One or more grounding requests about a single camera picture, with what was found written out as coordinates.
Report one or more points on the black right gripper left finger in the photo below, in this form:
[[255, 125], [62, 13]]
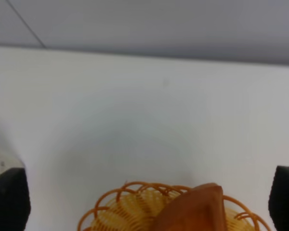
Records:
[[14, 200]]

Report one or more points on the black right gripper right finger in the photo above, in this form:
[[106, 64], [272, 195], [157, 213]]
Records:
[[278, 204]]

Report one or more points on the orange waffle slice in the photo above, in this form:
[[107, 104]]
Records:
[[200, 209]]

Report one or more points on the orange woven wicker basket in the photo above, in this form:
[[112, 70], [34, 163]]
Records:
[[134, 205]]

